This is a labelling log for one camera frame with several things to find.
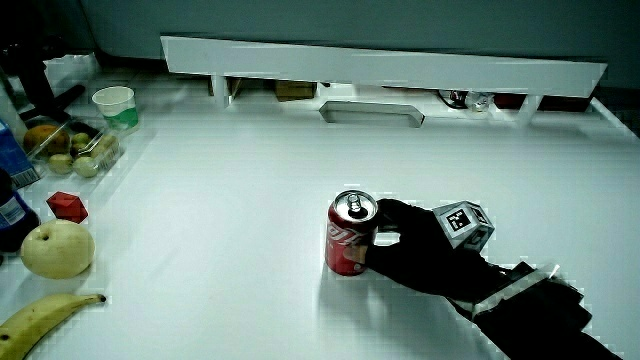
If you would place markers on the person's right hand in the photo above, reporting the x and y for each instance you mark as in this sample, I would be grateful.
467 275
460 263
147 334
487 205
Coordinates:
425 260

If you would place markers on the red cola can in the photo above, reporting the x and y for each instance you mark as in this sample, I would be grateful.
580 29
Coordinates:
345 242

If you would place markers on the person's right forearm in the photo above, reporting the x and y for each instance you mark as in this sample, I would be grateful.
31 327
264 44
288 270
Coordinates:
540 320

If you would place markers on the clear shiny object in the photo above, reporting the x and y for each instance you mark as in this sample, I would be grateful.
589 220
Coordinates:
478 101

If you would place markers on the dark red object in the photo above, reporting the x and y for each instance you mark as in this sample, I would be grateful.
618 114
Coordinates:
507 101

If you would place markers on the white desk riser shelf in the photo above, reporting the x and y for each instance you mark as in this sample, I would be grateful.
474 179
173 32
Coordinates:
380 65

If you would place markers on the brown cardboard box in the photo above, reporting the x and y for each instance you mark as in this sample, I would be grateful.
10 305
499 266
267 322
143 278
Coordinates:
295 90

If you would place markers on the small green fruit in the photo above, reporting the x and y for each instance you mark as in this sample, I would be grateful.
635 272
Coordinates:
85 167
60 163
80 138
105 145

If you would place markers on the white and green paper cup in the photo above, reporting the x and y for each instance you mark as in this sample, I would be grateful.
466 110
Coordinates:
119 107

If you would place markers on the clear plastic fruit tray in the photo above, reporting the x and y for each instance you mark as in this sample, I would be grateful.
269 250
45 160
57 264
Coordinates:
97 142

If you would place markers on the red polyhedron block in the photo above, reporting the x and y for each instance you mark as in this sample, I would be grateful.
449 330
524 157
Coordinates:
67 206

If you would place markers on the yellow pear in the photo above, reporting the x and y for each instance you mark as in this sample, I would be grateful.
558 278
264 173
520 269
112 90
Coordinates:
57 249

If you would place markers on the yellow banana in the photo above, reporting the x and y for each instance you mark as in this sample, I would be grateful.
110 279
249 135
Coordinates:
35 320

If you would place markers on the brown orange fruit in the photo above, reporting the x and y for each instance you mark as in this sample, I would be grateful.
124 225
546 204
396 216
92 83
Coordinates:
45 138

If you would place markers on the dark blue bottle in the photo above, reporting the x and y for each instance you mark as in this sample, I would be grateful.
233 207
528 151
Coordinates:
12 217

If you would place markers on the blue carton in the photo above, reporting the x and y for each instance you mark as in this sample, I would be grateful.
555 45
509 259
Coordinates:
11 157

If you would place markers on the black stand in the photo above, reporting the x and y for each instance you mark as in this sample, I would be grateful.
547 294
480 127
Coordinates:
35 85

